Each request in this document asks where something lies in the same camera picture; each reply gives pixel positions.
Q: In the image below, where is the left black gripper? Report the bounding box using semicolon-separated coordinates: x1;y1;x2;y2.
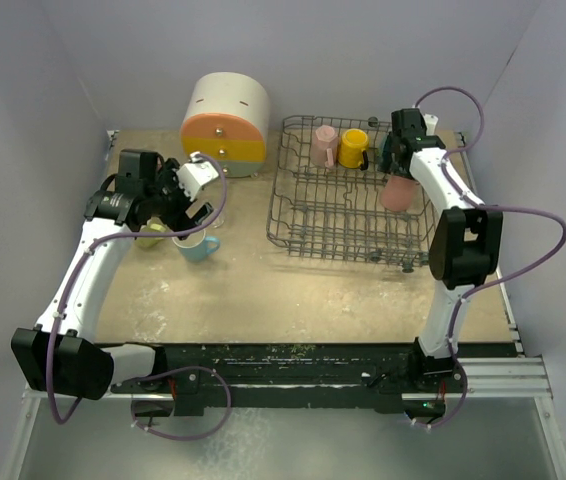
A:
145;160;212;240

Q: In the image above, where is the light blue mug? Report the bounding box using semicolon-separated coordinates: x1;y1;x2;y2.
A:
172;229;221;263

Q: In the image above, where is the green faceted mug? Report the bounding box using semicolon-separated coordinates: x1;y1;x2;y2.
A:
134;223;167;249

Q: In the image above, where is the pink handleless tumbler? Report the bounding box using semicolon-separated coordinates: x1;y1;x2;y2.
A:
379;175;419;212

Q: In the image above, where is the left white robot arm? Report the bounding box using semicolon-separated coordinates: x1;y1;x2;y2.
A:
11;149;224;400

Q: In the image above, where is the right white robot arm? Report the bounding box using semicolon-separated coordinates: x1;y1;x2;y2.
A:
379;107;503;391

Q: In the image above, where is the teal textured mug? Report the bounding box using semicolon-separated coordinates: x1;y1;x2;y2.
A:
376;132;394;173

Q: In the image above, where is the pale pink faceted mug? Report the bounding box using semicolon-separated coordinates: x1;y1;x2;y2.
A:
309;125;339;169

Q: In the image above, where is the round pastel drawer cabinet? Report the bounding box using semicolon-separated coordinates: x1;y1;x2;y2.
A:
180;72;270;178

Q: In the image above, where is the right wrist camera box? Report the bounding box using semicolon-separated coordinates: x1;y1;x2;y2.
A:
423;114;439;136

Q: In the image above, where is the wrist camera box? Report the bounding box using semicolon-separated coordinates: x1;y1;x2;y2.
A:
176;151;222;200
423;114;439;136

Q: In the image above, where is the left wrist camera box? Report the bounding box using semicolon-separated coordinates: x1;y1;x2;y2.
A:
176;151;222;200

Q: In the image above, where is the yellow mug black handle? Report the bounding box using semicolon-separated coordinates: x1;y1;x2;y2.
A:
338;128;369;171

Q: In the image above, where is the grey wire dish rack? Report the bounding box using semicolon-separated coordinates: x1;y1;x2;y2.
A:
266;115;437;272

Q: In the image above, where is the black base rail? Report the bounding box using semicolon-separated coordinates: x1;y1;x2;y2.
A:
52;342;519;416

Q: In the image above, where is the aluminium table frame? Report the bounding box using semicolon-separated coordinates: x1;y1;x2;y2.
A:
22;129;557;401

